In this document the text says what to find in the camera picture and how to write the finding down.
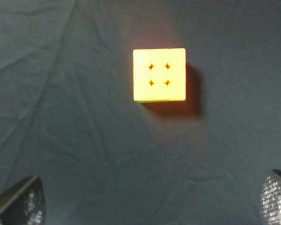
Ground colourful puzzle cube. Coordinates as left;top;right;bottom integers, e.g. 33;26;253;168
133;48;186;103

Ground black tablecloth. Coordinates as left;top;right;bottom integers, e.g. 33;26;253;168
0;0;281;225

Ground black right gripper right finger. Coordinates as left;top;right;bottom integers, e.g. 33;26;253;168
260;169;281;225

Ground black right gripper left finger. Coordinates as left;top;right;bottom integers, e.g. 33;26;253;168
0;176;46;225

